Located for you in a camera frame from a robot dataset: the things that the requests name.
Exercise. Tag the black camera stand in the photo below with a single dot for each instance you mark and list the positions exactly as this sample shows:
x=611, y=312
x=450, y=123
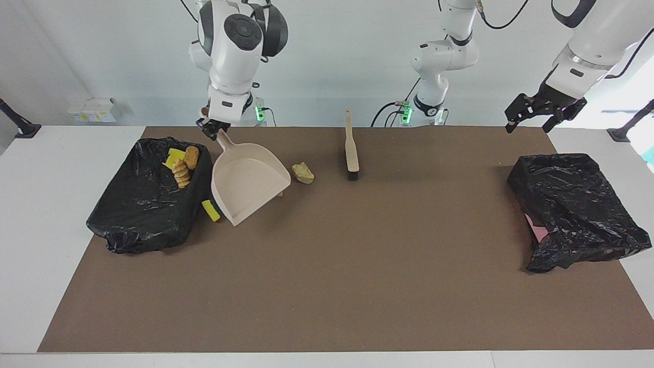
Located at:
x=20, y=125
x=631, y=125

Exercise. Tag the brown table mat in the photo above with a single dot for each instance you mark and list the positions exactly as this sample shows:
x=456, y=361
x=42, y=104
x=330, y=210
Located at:
x=327, y=306

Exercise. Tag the notched yellow sponge piece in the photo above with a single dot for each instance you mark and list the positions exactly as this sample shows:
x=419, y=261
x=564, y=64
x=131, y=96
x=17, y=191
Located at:
x=172, y=156

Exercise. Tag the yellow green sponge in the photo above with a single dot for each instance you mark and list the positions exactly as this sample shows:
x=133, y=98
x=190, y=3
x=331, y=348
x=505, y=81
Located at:
x=210, y=210

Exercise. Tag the crumpled black trash bag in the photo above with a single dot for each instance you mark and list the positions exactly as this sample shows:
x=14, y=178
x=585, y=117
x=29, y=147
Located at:
x=577, y=204

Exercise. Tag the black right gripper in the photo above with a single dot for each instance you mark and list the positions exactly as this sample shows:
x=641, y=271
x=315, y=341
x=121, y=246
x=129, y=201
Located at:
x=212, y=125

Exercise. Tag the beige hand brush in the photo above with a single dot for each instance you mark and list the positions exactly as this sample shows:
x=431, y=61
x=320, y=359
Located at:
x=351, y=153

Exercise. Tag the beige plastic dustpan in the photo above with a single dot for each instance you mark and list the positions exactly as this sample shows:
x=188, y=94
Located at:
x=250, y=179

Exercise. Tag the white wall socket boxes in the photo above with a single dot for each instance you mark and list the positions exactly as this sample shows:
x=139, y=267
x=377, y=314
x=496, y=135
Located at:
x=92, y=110

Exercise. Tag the brown fried nugget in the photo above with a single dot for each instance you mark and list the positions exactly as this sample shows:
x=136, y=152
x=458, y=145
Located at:
x=191, y=157

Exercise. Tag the pale bread chunk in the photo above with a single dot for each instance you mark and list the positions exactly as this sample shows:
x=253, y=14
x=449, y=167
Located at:
x=303, y=173

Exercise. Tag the black bag lined bin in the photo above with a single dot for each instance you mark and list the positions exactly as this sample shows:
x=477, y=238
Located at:
x=138, y=209

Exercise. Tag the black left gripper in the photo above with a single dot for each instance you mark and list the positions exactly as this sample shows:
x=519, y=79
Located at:
x=554, y=97

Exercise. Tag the golden croissant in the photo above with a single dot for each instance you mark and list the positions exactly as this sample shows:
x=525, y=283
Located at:
x=181, y=174

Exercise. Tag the pink plastic bin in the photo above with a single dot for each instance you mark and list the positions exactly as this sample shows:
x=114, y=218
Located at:
x=536, y=230

